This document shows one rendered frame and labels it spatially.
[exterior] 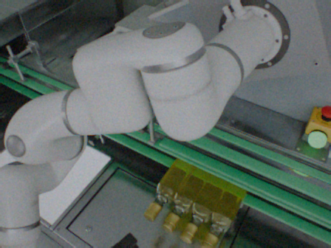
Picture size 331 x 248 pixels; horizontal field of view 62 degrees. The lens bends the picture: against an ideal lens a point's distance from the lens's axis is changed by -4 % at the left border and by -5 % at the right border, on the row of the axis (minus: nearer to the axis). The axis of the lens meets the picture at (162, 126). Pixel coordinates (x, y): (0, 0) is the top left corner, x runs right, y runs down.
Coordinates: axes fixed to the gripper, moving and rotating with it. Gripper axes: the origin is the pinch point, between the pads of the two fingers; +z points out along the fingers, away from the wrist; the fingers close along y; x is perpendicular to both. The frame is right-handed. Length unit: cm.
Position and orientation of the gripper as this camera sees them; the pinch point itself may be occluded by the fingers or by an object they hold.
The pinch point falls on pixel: (129, 245)
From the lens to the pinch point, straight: 78.8
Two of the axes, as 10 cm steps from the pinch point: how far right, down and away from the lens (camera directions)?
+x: -6.9, -5.3, 5.0
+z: 7.3, -5.2, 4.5
